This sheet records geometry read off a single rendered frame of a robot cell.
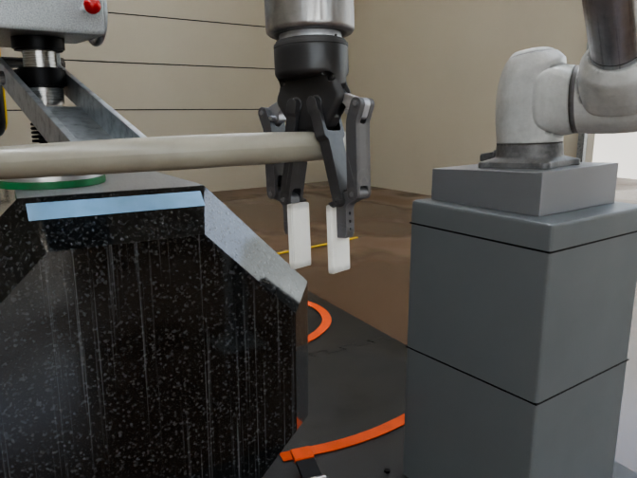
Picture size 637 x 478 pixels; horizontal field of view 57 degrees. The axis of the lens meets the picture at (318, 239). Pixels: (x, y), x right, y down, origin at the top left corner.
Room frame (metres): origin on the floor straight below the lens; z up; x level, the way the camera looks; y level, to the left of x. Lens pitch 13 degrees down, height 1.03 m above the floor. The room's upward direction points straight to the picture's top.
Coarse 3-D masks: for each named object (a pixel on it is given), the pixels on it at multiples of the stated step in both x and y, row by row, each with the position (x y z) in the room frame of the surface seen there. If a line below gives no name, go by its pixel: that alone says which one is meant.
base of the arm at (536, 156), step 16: (512, 144) 1.40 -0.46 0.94; (528, 144) 1.38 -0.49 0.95; (544, 144) 1.37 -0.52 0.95; (560, 144) 1.40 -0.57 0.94; (496, 160) 1.43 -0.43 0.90; (512, 160) 1.39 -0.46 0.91; (528, 160) 1.37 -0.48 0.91; (544, 160) 1.35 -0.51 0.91; (560, 160) 1.38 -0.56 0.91; (576, 160) 1.43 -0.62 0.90
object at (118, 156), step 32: (0, 160) 0.52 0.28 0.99; (32, 160) 0.51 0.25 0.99; (64, 160) 0.51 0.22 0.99; (96, 160) 0.51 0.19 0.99; (128, 160) 0.51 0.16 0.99; (160, 160) 0.51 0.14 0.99; (192, 160) 0.52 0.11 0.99; (224, 160) 0.53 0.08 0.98; (256, 160) 0.55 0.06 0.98; (288, 160) 0.58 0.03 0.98
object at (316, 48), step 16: (288, 48) 0.59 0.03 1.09; (304, 48) 0.58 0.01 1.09; (320, 48) 0.59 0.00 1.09; (336, 48) 0.59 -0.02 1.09; (288, 64) 0.59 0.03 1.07; (304, 64) 0.58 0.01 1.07; (320, 64) 0.58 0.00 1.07; (336, 64) 0.59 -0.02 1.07; (288, 80) 0.62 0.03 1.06; (304, 80) 0.61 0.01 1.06; (320, 80) 0.60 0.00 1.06; (336, 80) 0.59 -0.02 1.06; (288, 96) 0.62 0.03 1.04; (304, 96) 0.61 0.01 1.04; (320, 96) 0.60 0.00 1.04; (336, 96) 0.59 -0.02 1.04; (304, 112) 0.61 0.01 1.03; (336, 112) 0.59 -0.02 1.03; (304, 128) 0.61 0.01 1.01
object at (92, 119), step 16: (0, 64) 1.30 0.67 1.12; (16, 64) 1.42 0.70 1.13; (64, 64) 1.48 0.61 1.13; (0, 80) 1.26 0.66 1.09; (16, 80) 1.18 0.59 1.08; (16, 96) 1.19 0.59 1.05; (32, 96) 1.09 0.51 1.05; (80, 96) 1.23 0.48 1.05; (96, 96) 1.16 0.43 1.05; (32, 112) 1.09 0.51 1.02; (48, 112) 1.01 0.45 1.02; (64, 112) 1.18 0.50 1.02; (80, 112) 1.19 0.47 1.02; (96, 112) 1.15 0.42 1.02; (112, 112) 1.08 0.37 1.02; (48, 128) 1.00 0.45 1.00; (64, 128) 0.95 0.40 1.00; (80, 128) 1.10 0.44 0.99; (96, 128) 1.11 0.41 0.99; (112, 128) 1.08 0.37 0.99; (128, 128) 1.01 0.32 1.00
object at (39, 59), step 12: (24, 60) 1.25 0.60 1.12; (36, 60) 1.24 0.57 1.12; (48, 60) 1.25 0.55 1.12; (24, 72) 1.23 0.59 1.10; (36, 72) 1.23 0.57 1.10; (48, 72) 1.24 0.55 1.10; (60, 72) 1.26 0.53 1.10; (36, 84) 1.23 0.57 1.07; (48, 84) 1.24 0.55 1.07; (60, 84) 1.26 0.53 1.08; (48, 96) 1.24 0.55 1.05; (60, 96) 1.26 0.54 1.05
